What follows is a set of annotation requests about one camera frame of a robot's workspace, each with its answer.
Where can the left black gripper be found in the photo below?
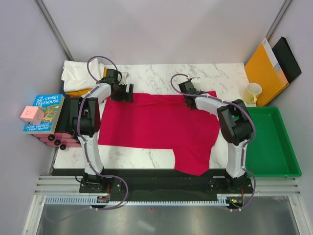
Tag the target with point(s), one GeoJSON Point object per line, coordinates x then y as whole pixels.
{"type": "Point", "coordinates": [125, 97]}

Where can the red t shirt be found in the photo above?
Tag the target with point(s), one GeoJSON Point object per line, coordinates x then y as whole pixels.
{"type": "Point", "coordinates": [156, 121]}

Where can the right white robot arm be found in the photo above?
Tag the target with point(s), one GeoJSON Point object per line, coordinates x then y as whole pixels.
{"type": "Point", "coordinates": [236, 125]}

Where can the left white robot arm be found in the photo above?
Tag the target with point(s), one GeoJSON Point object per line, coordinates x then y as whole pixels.
{"type": "Point", "coordinates": [85, 118]}

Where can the yellow folded t shirt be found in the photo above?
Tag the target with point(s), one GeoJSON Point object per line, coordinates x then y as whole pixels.
{"type": "Point", "coordinates": [80, 93]}

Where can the white folded t shirt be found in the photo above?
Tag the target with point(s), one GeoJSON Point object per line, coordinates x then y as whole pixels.
{"type": "Point", "coordinates": [95, 67]}

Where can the yellow mug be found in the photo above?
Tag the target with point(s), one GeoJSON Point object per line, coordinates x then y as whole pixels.
{"type": "Point", "coordinates": [251, 93]}

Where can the orange folder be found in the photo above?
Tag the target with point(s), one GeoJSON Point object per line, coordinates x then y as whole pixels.
{"type": "Point", "coordinates": [263, 68]}

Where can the blue treehouse book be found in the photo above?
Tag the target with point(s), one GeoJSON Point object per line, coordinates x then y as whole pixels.
{"type": "Point", "coordinates": [51, 104]}

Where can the pink and black dumbbell rack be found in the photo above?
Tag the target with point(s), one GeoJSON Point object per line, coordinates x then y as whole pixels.
{"type": "Point", "coordinates": [63, 135]}

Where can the green plastic tray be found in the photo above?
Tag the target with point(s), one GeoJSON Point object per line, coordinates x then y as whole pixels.
{"type": "Point", "coordinates": [270, 154]}

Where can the pink cube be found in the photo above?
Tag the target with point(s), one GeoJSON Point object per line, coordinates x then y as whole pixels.
{"type": "Point", "coordinates": [32, 114]}

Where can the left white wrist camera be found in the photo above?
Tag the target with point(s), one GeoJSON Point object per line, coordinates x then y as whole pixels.
{"type": "Point", "coordinates": [124, 78]}

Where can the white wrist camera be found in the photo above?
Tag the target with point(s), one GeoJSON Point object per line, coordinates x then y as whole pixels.
{"type": "Point", "coordinates": [196, 81]}
{"type": "Point", "coordinates": [124, 78]}

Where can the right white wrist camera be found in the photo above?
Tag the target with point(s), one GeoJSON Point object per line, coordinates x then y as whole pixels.
{"type": "Point", "coordinates": [196, 81]}

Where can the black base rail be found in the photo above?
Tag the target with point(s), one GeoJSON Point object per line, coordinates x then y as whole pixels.
{"type": "Point", "coordinates": [164, 185]}

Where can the white cable duct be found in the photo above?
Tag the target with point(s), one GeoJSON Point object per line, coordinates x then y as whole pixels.
{"type": "Point", "coordinates": [106, 200]}

